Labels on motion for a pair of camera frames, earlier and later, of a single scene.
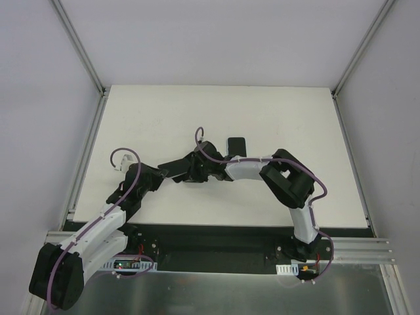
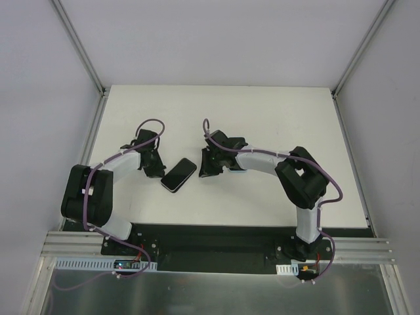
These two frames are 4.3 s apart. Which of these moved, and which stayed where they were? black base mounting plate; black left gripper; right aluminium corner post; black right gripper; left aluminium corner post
Moved: black left gripper; black right gripper
Stayed: black base mounting plate; right aluminium corner post; left aluminium corner post
